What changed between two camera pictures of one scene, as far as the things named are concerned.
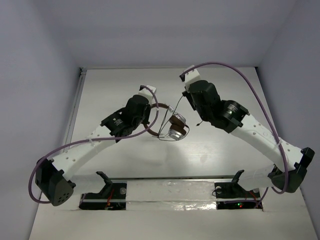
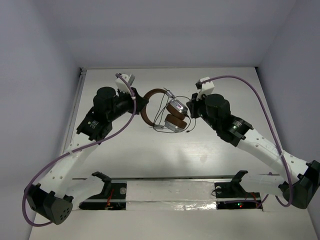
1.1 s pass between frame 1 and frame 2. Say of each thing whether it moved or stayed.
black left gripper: moved
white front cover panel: stayed
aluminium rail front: stayed
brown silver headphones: moved
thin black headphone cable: moved
